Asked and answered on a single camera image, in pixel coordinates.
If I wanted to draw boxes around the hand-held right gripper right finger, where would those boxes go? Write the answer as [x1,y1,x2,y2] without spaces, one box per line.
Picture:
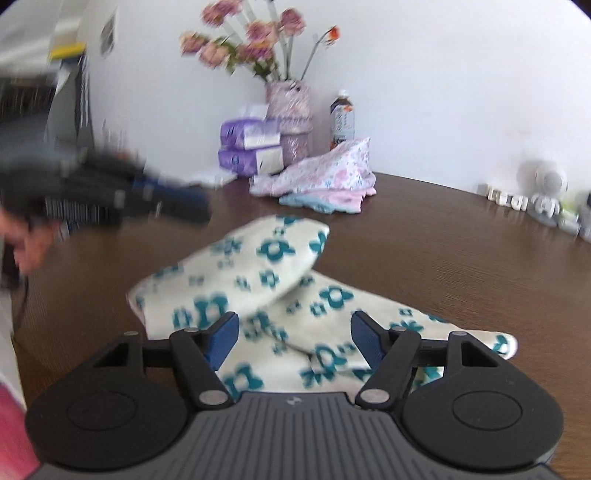
[351,311,502,409]

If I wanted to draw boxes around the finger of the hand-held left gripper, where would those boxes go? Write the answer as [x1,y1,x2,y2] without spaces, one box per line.
[133,174,213,226]

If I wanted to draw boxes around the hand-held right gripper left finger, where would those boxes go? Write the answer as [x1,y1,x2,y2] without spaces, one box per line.
[92,311,241,409]

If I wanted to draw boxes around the cream teal-flowered garment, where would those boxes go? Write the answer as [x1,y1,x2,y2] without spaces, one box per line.
[127,215,519,403]

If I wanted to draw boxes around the pink floral folded clothes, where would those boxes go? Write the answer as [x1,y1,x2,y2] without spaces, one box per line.
[249,137,378,199]

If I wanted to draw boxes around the person's left hand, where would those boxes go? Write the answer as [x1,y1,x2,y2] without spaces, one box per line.
[0,205,57,274]

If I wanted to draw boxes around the crumpled white tissue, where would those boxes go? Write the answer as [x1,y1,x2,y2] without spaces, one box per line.
[189,172,236,188]

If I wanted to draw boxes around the sealed purple tissue pack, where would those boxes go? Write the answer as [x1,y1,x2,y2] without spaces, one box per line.
[216,145,285,177]

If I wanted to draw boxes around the dark furniture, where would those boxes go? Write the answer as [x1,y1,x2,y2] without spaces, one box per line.
[0,44,96,154]

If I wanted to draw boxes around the opened purple tissue pack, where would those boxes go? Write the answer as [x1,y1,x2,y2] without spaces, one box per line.
[219,104,283,150]

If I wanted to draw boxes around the teal folded cloth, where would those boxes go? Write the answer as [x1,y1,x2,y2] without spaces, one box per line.
[278,193,338,214]

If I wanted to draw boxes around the purple mottled vase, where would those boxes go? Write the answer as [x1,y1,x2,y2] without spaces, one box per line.
[265,79,315,167]

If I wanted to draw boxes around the pink folded cloth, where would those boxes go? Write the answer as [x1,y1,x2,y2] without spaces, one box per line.
[323,187,378,216]

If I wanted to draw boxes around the brown tea bottle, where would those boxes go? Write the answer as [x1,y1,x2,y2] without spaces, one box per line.
[328,89,356,151]

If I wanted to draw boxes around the dried pink rose bouquet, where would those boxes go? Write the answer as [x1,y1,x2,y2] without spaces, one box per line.
[179,0,343,83]

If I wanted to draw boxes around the bright pink fabric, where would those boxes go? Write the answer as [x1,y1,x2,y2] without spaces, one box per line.
[0,369,40,480]

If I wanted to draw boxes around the white robot-shaped speaker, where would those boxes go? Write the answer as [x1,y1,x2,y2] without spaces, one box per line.
[526,159,569,227]

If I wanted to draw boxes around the green and white small pack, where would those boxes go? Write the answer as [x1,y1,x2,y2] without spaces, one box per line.
[558,194,583,236]

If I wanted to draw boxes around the grey patterned tin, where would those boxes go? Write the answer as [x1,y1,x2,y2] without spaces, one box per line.
[579,194,591,243]

